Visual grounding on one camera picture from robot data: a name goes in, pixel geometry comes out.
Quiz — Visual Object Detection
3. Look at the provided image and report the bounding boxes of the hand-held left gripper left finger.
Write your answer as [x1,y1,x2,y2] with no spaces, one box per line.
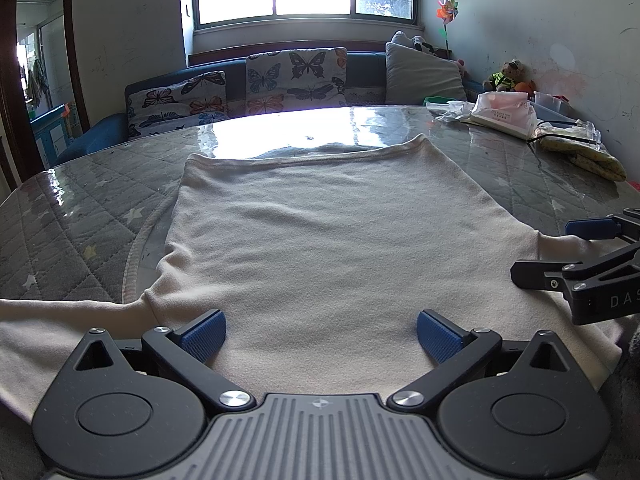
[70,309,255,412]

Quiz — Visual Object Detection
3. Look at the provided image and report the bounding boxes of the clear plastic bag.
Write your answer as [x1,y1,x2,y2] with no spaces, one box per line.
[534,119,602,145]

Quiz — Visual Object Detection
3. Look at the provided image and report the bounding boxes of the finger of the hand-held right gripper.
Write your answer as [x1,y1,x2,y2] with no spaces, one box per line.
[510,244,640,292]
[564,212,640,244]

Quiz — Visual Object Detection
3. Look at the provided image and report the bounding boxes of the blue sofa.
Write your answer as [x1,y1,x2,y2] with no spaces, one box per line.
[52,49,482,167]

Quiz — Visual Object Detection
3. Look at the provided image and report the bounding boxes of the black cable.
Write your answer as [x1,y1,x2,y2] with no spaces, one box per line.
[524,120,601,154]

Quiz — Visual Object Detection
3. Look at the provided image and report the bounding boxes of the cream long-sleeved shirt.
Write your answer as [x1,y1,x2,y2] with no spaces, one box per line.
[0,134,626,426]

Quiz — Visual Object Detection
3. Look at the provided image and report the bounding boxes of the butterfly print cushion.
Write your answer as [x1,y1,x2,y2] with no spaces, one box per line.
[245,47,349,117]
[125,70,230,139]

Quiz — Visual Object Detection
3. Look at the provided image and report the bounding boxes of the black white plush toy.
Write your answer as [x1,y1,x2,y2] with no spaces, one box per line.
[391,30,442,56]

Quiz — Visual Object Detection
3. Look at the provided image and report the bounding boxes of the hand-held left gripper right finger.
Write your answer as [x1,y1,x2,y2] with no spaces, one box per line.
[386,309,583,412]

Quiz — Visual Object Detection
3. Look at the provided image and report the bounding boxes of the colourful pinwheel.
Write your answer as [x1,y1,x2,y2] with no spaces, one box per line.
[434,0,462,59]

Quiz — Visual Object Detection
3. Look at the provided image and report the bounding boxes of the clear plastic box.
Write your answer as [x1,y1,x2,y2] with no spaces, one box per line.
[532,91,577,126]

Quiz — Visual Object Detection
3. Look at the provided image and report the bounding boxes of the yellow green folded cloth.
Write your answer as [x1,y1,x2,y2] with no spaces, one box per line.
[536,130,628,182]

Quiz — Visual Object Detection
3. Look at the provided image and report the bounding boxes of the hanging clothes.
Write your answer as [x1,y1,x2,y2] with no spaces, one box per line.
[27,59,51,107]

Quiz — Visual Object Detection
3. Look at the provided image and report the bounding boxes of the dark wooden door frame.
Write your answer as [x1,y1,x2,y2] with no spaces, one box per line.
[0,0,92,197]

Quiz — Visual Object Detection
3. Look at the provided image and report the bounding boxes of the brown teddy bear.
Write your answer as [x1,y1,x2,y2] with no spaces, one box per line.
[482,60,526,93]

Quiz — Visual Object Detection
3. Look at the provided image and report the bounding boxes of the grey pillow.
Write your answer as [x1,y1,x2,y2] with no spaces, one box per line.
[385,42,469,106]

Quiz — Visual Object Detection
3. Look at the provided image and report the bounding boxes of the crumpled clear plastic wrapper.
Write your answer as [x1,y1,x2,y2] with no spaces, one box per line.
[425,100,474,124]

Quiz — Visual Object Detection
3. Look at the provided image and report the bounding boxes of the blue cabinet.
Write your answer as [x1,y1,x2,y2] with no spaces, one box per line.
[31,104,77,164]

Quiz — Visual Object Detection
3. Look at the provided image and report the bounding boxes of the white pink tissue pack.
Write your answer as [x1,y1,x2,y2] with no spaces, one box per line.
[459,92,539,139]

